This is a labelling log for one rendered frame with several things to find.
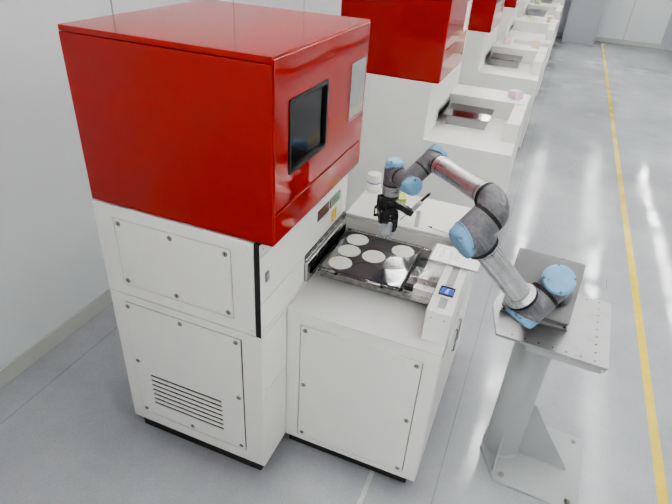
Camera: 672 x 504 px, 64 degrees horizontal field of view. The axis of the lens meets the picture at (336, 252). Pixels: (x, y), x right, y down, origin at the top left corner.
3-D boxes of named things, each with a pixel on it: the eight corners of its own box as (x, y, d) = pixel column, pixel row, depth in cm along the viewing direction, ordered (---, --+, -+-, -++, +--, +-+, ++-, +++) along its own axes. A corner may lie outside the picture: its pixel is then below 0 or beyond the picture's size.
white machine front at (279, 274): (256, 337, 196) (253, 244, 175) (338, 237, 261) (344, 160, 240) (263, 339, 195) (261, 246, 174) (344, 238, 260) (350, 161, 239)
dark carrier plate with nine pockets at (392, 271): (320, 267, 224) (320, 266, 224) (349, 231, 252) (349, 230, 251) (398, 289, 214) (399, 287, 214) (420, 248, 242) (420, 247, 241)
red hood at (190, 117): (91, 198, 194) (55, 23, 163) (215, 133, 259) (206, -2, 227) (275, 248, 173) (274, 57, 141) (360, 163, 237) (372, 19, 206)
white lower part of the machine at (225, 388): (136, 425, 259) (107, 289, 216) (227, 326, 324) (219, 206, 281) (265, 479, 238) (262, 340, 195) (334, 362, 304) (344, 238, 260)
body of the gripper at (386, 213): (372, 217, 227) (375, 191, 220) (391, 214, 229) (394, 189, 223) (380, 225, 221) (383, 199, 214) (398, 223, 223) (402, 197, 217)
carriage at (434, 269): (410, 300, 215) (411, 294, 214) (431, 256, 245) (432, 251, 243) (430, 305, 213) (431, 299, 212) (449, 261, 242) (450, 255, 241)
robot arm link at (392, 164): (392, 164, 206) (381, 156, 212) (389, 190, 211) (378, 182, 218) (409, 162, 209) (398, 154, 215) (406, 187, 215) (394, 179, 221)
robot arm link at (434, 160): (520, 190, 169) (429, 136, 205) (495, 214, 169) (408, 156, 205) (530, 211, 177) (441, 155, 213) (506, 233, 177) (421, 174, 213)
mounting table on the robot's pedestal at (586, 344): (601, 327, 234) (611, 303, 227) (597, 394, 199) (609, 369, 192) (498, 296, 249) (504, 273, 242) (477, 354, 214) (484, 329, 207)
